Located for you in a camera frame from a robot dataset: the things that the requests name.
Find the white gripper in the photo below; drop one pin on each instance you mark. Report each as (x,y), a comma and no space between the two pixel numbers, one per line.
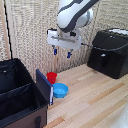
(65,40)

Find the blue plastic bowl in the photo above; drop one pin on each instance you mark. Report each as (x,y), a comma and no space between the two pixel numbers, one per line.
(60,90)

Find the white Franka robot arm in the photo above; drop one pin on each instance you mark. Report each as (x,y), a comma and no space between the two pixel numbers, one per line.
(71,13)

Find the black air fryer housing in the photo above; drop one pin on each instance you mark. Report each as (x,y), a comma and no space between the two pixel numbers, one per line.
(111,38)

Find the red plastic cup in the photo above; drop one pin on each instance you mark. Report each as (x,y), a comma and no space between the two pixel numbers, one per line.
(51,77)

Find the blue box flap panel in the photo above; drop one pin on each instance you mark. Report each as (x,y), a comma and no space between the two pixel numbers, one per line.
(43,85)

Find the woven beige folding screen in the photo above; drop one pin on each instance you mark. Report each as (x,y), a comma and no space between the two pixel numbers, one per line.
(30,33)

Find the black fabric storage box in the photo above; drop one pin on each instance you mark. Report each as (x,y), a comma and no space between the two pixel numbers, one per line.
(16,96)

